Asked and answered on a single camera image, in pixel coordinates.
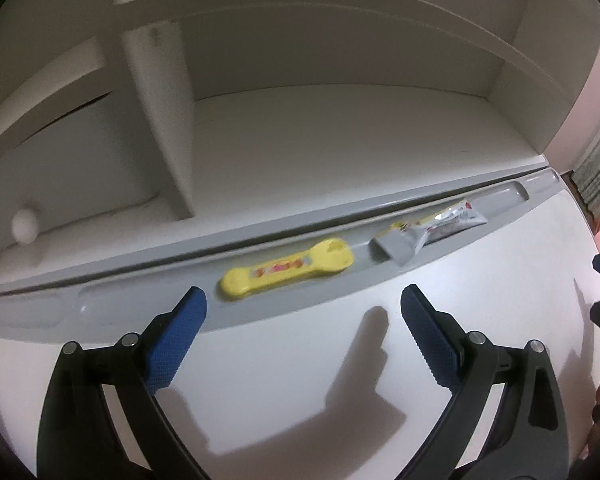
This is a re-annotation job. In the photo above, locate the grey crumpled snack packet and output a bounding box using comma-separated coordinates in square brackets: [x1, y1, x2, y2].
[369, 199, 488, 267]

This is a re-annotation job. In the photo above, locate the white desk shelf unit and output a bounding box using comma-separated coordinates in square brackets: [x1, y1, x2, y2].
[0, 0, 600, 293]

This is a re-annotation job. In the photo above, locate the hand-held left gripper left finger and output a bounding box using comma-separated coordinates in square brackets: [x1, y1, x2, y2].
[36, 286, 216, 480]

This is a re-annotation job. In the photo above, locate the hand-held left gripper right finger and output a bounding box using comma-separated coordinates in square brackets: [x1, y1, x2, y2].
[400, 284, 571, 480]

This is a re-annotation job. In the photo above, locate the yellow spoon-shaped plastic item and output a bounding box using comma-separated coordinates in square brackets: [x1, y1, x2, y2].
[219, 238, 355, 303]

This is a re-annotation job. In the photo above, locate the grey desk pen tray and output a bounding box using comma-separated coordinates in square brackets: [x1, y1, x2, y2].
[0, 167, 563, 336]

